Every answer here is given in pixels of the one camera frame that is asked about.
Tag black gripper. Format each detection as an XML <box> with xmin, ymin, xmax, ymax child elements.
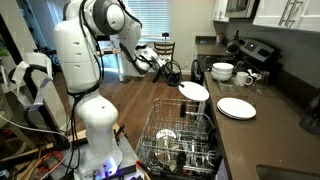
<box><xmin>160</xmin><ymin>63</ymin><xmax>185</xmax><ymax>89</ymax></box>

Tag white dinner plate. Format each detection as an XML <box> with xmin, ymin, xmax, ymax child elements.
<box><xmin>216</xmin><ymin>97</ymin><xmax>257</xmax><ymax>120</ymax></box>
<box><xmin>178</xmin><ymin>81</ymin><xmax>210</xmax><ymax>102</ymax></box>
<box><xmin>216</xmin><ymin>103</ymin><xmax>257</xmax><ymax>121</ymax></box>

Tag black tumbler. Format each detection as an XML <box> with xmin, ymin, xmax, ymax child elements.
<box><xmin>179</xmin><ymin>101</ymin><xmax>188</xmax><ymax>118</ymax></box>

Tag wooden chair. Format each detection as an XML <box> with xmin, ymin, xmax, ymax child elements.
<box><xmin>153</xmin><ymin>41</ymin><xmax>176</xmax><ymax>81</ymax></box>

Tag white ceramic bowl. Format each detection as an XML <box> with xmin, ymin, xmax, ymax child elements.
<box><xmin>211</xmin><ymin>70</ymin><xmax>234</xmax><ymax>79</ymax></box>
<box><xmin>212</xmin><ymin>62</ymin><xmax>235</xmax><ymax>74</ymax></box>
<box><xmin>211</xmin><ymin>74</ymin><xmax>233</xmax><ymax>82</ymax></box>

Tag clear glass dish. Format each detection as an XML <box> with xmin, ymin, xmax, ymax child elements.
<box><xmin>218</xmin><ymin>79</ymin><xmax>241</xmax><ymax>95</ymax></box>

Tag small white cup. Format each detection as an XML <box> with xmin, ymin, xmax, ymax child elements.
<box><xmin>155</xmin><ymin>128</ymin><xmax>177</xmax><ymax>141</ymax></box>

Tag white low cabinet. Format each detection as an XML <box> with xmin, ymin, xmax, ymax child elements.
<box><xmin>121</xmin><ymin>61</ymin><xmax>148</xmax><ymax>78</ymax></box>

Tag white mug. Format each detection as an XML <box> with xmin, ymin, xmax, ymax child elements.
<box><xmin>235</xmin><ymin>71</ymin><xmax>254</xmax><ymax>88</ymax></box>

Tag white window blinds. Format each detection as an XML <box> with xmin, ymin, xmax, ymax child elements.
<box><xmin>124</xmin><ymin>0</ymin><xmax>172</xmax><ymax>43</ymax></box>

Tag small white ceramic piece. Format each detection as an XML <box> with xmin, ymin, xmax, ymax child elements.
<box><xmin>247</xmin><ymin>68</ymin><xmax>263</xmax><ymax>81</ymax></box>

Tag black cup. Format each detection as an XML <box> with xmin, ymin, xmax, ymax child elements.
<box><xmin>176</xmin><ymin>151</ymin><xmax>187</xmax><ymax>170</ymax></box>

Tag wooden desk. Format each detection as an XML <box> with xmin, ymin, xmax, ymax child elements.
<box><xmin>98</xmin><ymin>48</ymin><xmax>125</xmax><ymax>83</ymax></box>

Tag clear glass bottle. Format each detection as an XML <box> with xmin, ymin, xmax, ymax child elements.
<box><xmin>256</xmin><ymin>70</ymin><xmax>271</xmax><ymax>95</ymax></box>

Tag black steel stove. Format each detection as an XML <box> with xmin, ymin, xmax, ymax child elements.
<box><xmin>190</xmin><ymin>38</ymin><xmax>281</xmax><ymax>101</ymax></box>

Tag white upper cabinet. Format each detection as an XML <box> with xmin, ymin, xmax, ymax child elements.
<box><xmin>252</xmin><ymin>0</ymin><xmax>320</xmax><ymax>34</ymax></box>
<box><xmin>212</xmin><ymin>0</ymin><xmax>231</xmax><ymax>24</ymax></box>

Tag orange black clamp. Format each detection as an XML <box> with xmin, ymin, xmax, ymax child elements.
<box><xmin>134</xmin><ymin>159</ymin><xmax>151</xmax><ymax>180</ymax></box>

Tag steel microwave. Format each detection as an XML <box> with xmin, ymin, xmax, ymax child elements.
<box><xmin>224</xmin><ymin>0</ymin><xmax>261</xmax><ymax>20</ymax></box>

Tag steel kitchen sink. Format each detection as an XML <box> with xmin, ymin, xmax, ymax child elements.
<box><xmin>255</xmin><ymin>164</ymin><xmax>320</xmax><ymax>180</ymax></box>

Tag sheer grey curtain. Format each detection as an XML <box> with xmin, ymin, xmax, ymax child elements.
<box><xmin>19</xmin><ymin>0</ymin><xmax>64</xmax><ymax>52</ymax></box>

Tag wire dishwasher rack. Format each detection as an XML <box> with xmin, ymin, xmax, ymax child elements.
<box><xmin>134</xmin><ymin>96</ymin><xmax>223</xmax><ymax>178</ymax></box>

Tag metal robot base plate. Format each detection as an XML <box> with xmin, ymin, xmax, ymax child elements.
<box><xmin>49</xmin><ymin>131</ymin><xmax>148</xmax><ymax>180</ymax></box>

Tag orange cord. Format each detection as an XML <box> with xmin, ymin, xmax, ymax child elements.
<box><xmin>34</xmin><ymin>150</ymin><xmax>65</xmax><ymax>174</ymax></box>

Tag white cloth strap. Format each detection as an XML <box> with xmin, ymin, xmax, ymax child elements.
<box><xmin>8</xmin><ymin>52</ymin><xmax>54</xmax><ymax>113</ymax></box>

